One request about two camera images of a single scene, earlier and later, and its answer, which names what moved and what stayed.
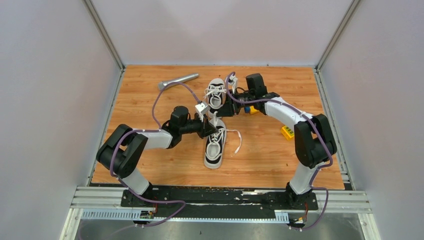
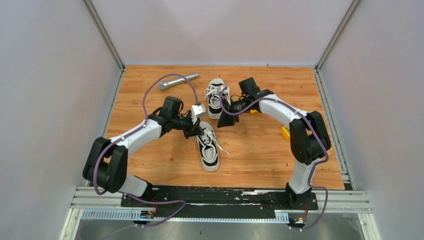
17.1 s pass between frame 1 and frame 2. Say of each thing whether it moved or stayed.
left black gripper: moved
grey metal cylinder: stayed
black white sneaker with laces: stayed
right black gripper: moved
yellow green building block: stayed
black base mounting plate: stayed
